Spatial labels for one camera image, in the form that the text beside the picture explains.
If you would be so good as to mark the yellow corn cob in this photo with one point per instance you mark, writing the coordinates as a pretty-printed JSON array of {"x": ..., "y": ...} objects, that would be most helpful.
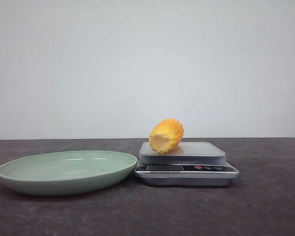
[{"x": 166, "y": 136}]

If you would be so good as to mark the silver digital kitchen scale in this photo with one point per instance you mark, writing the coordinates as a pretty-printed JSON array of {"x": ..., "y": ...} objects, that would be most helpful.
[{"x": 189, "y": 164}]

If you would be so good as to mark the light green plate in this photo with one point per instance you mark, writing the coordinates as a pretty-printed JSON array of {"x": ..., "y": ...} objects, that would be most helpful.
[{"x": 67, "y": 172}]

